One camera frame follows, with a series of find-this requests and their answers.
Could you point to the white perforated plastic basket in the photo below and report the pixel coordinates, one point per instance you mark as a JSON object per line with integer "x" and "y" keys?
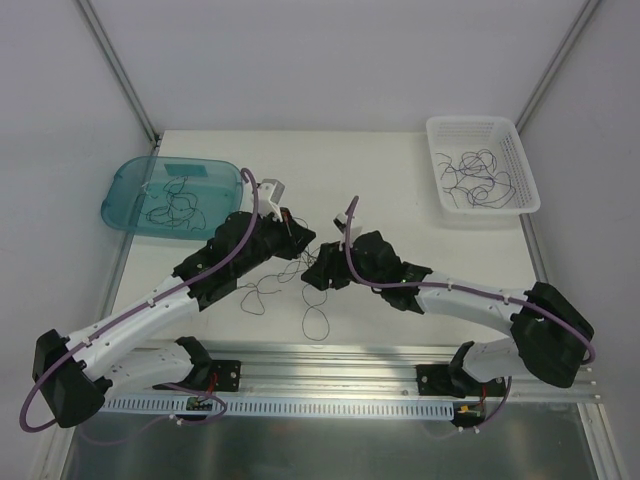
{"x": 481, "y": 171}

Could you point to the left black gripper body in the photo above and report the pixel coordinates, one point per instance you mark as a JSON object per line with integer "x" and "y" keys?
{"x": 289, "y": 234}

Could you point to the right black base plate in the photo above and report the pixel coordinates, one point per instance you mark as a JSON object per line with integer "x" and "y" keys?
{"x": 436, "y": 380}

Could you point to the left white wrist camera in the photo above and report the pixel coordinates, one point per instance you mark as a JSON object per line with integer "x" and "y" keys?
{"x": 268, "y": 194}

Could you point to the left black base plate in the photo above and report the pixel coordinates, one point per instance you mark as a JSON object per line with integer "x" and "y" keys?
{"x": 223, "y": 376}

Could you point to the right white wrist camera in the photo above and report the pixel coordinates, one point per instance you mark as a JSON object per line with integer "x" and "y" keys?
{"x": 354, "y": 229}

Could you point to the aluminium frame post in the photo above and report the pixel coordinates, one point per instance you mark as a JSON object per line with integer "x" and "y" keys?
{"x": 588, "y": 9}
{"x": 99, "y": 34}

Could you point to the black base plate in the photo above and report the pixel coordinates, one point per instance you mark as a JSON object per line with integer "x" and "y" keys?
{"x": 223, "y": 376}
{"x": 436, "y": 380}

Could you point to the teal translucent plastic bin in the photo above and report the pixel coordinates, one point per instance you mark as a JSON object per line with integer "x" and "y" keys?
{"x": 172, "y": 197}

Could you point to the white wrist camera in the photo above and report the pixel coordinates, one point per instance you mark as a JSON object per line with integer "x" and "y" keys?
{"x": 354, "y": 229}
{"x": 268, "y": 194}

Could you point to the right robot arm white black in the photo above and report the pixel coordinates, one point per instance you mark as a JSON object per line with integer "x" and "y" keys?
{"x": 542, "y": 332}

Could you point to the right aluminium frame post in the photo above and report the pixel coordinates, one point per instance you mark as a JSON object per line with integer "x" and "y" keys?
{"x": 588, "y": 9}

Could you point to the white slotted cable duct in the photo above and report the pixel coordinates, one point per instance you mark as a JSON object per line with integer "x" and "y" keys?
{"x": 283, "y": 407}

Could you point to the left aluminium frame post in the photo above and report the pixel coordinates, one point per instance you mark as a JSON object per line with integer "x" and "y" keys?
{"x": 99, "y": 34}

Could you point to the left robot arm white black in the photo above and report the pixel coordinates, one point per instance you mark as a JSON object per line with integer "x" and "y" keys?
{"x": 76, "y": 374}

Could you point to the aluminium mounting rail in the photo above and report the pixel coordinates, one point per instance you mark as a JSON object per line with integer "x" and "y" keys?
{"x": 328, "y": 371}

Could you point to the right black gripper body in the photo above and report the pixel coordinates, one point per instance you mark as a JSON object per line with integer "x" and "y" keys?
{"x": 331, "y": 262}

